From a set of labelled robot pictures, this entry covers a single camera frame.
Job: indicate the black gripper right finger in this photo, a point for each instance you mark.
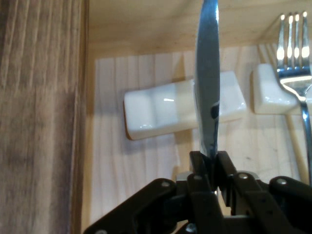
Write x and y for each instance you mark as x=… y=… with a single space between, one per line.
x=268 y=209

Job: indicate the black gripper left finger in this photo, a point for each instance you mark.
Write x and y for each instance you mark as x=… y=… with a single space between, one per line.
x=158 y=207

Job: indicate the silver table knife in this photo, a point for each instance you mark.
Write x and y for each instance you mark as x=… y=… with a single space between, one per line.
x=207 y=73

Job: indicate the white ceramic cutlery rest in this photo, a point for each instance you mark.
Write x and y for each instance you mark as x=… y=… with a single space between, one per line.
x=268 y=95
x=158 y=112

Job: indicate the silver fork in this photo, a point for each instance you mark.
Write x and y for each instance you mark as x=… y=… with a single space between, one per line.
x=292 y=61

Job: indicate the light wooden drawer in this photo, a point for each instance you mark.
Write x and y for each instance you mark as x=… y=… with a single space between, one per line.
x=146 y=34

